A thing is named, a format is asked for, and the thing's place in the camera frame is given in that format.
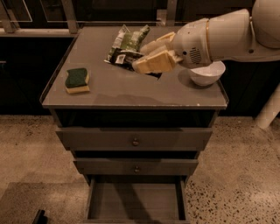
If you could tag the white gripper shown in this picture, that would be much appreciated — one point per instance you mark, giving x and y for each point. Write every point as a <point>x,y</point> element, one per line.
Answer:
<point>191,43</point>

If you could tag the black rxbar chocolate wrapper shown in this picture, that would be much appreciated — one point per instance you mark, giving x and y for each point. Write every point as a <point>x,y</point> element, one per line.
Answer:
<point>123,58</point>

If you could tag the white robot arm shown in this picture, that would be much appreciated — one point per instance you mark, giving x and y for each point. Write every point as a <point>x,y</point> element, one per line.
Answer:
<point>245,35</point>

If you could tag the grey drawer cabinet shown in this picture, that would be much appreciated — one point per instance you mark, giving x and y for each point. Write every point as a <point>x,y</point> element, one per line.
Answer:
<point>119,98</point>

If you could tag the brass top drawer knob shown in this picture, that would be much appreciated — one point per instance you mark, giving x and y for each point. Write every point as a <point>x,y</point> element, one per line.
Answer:
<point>135,142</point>

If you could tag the brass drawer knob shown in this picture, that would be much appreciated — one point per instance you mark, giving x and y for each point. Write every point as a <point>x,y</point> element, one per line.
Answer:
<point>136,169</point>
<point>135,142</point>

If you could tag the brass middle drawer knob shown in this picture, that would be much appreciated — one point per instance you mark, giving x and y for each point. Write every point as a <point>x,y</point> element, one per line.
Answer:
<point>136,169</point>

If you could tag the grey top drawer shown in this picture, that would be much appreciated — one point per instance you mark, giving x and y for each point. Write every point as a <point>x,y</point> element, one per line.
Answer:
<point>120,139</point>

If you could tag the grey middle drawer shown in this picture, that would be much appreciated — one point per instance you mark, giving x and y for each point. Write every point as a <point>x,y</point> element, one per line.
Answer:
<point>125,166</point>

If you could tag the grey open bottom drawer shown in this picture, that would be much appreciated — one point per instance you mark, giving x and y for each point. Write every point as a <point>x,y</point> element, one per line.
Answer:
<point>136,200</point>

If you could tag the green chip bag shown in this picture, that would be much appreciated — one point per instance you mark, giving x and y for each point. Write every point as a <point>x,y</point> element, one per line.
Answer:
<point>128,40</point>

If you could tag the white bowl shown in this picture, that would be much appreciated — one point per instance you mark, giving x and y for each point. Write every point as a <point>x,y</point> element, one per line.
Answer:
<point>207,75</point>

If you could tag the green yellow sponge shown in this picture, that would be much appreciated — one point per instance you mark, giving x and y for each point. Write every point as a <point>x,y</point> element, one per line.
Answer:
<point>77,80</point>

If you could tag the black object on floor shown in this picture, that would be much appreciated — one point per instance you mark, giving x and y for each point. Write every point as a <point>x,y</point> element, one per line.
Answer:
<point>40,217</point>

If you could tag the metal railing frame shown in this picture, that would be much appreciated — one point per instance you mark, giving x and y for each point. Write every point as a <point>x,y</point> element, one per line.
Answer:
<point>65,17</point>

